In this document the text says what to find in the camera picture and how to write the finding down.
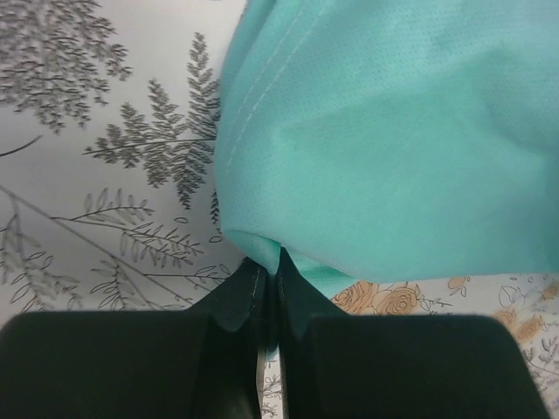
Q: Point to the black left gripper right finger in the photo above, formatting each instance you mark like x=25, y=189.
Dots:
x=338, y=365

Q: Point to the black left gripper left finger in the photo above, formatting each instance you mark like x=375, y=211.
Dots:
x=202, y=362

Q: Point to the teal t shirt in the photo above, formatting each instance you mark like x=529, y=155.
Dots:
x=391, y=141

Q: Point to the floral patterned table cover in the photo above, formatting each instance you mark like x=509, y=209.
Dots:
x=107, y=122

